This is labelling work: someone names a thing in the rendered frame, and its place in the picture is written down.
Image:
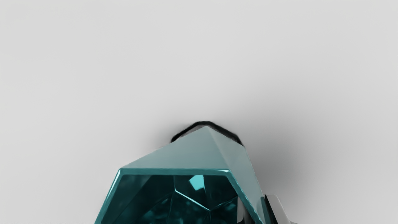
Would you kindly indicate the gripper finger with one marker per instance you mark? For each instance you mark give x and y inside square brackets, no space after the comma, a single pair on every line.
[278,210]

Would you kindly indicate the teal faceted mug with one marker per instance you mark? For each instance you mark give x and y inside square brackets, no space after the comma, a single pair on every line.
[199,152]

